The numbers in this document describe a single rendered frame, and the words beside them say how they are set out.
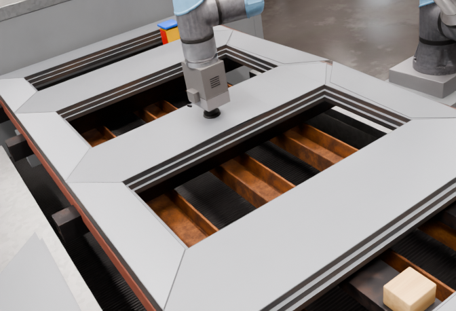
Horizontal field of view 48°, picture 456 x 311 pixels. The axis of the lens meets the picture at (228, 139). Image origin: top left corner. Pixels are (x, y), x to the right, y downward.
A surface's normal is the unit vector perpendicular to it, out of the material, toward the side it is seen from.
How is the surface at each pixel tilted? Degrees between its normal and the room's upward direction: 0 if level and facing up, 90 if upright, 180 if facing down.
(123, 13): 90
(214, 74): 90
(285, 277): 0
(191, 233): 0
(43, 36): 90
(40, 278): 0
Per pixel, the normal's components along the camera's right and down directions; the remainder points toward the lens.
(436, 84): -0.79, 0.42
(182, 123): -0.17, -0.83
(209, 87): 0.58, 0.35
